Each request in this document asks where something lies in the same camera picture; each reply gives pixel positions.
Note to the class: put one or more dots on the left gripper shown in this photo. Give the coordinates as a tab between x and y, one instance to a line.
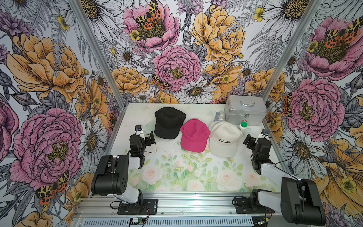
148	139

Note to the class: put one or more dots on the white Colorado cap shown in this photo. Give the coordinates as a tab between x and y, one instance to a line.
224	138

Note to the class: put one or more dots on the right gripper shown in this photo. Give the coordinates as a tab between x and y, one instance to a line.
252	141

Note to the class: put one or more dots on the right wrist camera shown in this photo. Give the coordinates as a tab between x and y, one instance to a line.
264	134

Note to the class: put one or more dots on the pink cap back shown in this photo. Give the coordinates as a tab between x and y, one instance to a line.
195	135

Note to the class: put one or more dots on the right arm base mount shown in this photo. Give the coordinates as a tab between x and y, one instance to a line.
250	205

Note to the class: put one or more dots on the silver first aid case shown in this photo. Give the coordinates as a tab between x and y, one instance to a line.
250	109

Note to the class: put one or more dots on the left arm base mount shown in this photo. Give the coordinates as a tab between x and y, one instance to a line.
137	206

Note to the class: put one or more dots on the floral table mat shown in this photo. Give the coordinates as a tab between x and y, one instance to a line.
168	167

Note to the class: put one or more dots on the white blue tube package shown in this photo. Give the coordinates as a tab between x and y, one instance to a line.
220	116

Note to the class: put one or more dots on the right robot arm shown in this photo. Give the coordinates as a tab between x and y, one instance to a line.
299	200

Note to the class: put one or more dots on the white bottle green lid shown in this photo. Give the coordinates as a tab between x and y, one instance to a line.
243	126

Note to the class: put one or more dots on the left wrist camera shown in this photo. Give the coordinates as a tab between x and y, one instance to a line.
138	129

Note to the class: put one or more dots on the black cap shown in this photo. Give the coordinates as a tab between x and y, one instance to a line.
169	122

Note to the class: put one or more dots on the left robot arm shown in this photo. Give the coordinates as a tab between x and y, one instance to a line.
111	175

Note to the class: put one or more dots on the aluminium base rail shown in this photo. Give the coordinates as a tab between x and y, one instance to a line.
177	209

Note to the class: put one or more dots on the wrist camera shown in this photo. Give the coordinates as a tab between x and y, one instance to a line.
138	129
264	134

